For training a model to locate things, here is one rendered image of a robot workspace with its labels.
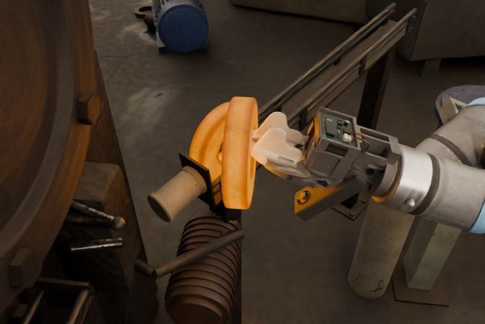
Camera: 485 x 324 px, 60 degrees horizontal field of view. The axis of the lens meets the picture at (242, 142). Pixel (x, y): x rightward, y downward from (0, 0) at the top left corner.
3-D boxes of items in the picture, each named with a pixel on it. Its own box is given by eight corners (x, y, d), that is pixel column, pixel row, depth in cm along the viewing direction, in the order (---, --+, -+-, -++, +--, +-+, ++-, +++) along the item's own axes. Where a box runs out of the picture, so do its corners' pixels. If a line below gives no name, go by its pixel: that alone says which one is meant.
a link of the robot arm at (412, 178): (391, 180, 66) (403, 229, 59) (362, 171, 66) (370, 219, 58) (423, 138, 60) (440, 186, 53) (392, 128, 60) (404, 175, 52)
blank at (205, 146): (214, 183, 87) (226, 191, 85) (175, 160, 74) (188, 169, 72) (255, 120, 88) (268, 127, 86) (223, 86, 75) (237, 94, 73)
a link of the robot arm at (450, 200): (460, 228, 66) (505, 246, 56) (386, 206, 65) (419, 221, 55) (478, 170, 66) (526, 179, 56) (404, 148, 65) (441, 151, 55)
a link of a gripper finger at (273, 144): (245, 109, 55) (311, 130, 56) (232, 142, 59) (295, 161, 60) (242, 123, 53) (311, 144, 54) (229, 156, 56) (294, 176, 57)
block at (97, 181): (72, 291, 72) (26, 194, 57) (90, 252, 79) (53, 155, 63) (132, 298, 71) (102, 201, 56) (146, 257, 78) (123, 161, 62)
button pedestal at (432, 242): (395, 308, 129) (463, 158, 90) (385, 244, 148) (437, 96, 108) (450, 314, 128) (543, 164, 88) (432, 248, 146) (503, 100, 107)
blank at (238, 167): (216, 154, 49) (245, 156, 49) (234, 74, 60) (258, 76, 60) (224, 229, 60) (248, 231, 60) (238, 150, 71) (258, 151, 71)
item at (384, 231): (348, 297, 132) (385, 179, 99) (346, 264, 141) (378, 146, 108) (388, 301, 131) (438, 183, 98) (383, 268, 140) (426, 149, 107)
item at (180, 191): (151, 211, 76) (143, 190, 72) (187, 181, 81) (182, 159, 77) (172, 229, 73) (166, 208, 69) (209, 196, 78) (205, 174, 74)
